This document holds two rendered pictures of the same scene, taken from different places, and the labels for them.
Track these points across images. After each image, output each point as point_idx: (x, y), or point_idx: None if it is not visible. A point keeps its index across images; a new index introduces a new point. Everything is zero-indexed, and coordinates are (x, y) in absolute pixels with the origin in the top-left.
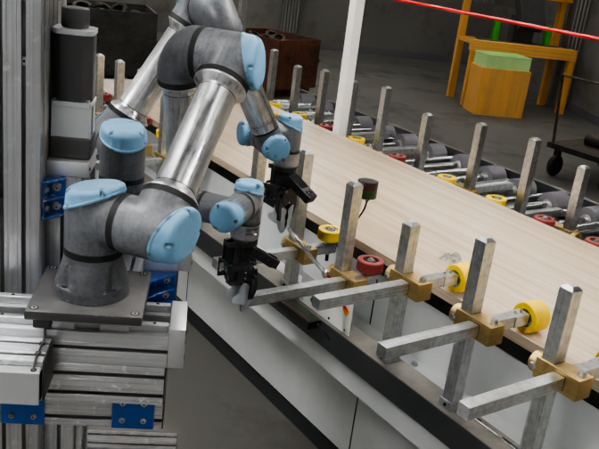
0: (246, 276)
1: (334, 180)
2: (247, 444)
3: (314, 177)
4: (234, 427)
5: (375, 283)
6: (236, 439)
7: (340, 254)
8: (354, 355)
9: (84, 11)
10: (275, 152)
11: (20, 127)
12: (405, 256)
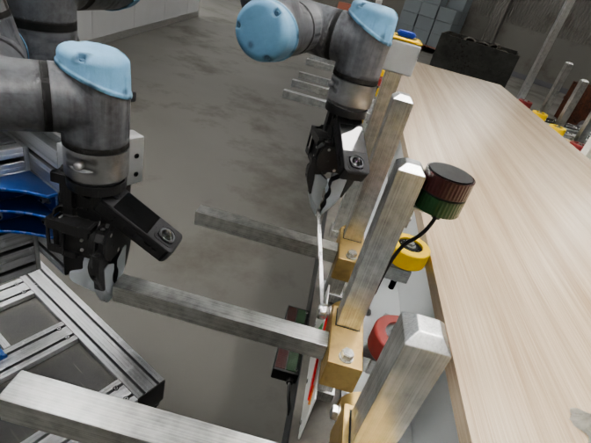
0: (85, 247)
1: (516, 192)
2: (276, 422)
3: (490, 178)
4: (285, 395)
5: (237, 432)
6: (272, 410)
7: (346, 294)
8: None
9: None
10: (252, 37)
11: None
12: (368, 410)
